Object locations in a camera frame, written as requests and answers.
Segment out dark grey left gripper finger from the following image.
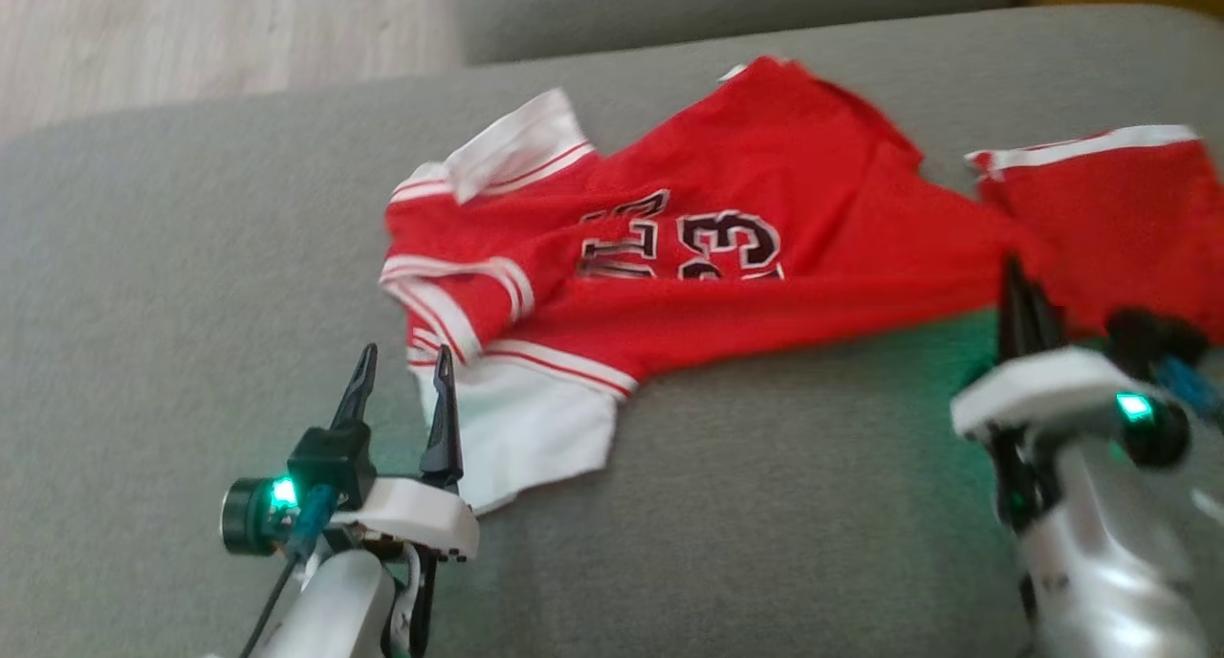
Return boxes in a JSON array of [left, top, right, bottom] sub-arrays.
[[419, 345, 466, 491], [330, 342, 379, 430]]

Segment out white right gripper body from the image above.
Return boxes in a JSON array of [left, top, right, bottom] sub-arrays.
[[951, 346, 1126, 531]]

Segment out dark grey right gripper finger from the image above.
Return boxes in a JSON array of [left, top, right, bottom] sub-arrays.
[[996, 254, 1031, 363], [1021, 283, 1068, 356]]

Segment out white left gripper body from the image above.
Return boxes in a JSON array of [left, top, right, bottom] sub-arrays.
[[330, 476, 482, 658]]

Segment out red shorts with white stripes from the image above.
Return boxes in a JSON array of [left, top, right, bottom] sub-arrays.
[[965, 124, 1224, 345]]

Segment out red basketball jersey white trim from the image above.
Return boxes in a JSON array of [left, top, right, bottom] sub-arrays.
[[379, 55, 1055, 516]]

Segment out large grey sofa seat cushion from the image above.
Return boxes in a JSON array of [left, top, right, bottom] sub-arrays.
[[0, 5, 1224, 658]]

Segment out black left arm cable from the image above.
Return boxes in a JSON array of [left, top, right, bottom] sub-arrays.
[[237, 486, 338, 658]]

